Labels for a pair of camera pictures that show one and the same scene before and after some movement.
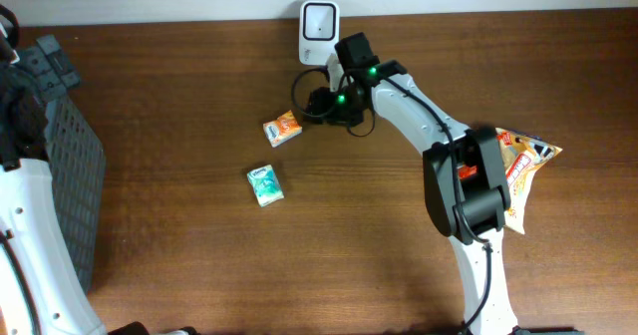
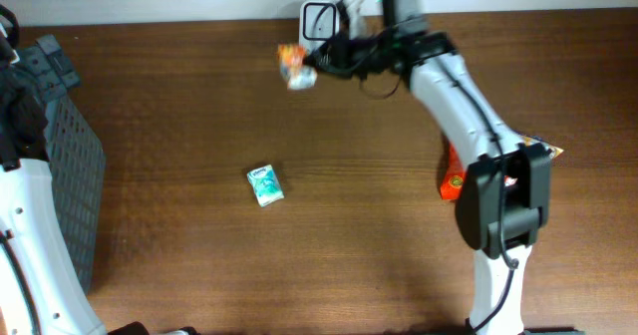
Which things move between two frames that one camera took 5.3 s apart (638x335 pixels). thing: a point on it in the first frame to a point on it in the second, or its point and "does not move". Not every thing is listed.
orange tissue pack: (282, 128) to (293, 70)
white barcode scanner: (319, 30) does not move
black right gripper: (320, 103) to (340, 49)
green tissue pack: (265, 185) does not move
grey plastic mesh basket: (78, 166) does not move
